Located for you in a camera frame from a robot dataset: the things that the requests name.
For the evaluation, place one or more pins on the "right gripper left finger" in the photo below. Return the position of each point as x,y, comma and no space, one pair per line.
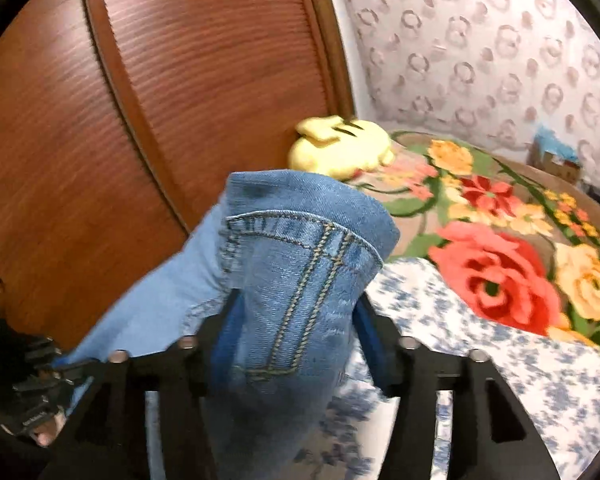
106,434

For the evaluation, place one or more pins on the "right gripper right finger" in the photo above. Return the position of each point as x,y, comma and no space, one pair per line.
493,436

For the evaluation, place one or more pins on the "blue denim jeans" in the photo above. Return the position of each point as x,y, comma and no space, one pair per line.
300,248

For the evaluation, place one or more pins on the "person's left hand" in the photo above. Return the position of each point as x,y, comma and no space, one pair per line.
46,433

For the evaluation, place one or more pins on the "blue floral white quilt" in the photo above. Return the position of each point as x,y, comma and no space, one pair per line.
556,384

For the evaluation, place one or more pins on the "brown louvered wardrobe door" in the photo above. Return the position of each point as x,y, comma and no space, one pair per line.
119,123

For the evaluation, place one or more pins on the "yellow Pikachu plush toy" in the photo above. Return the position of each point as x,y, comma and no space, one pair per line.
339,148

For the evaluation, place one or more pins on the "pink circle-pattern curtain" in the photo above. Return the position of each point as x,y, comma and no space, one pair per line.
491,72

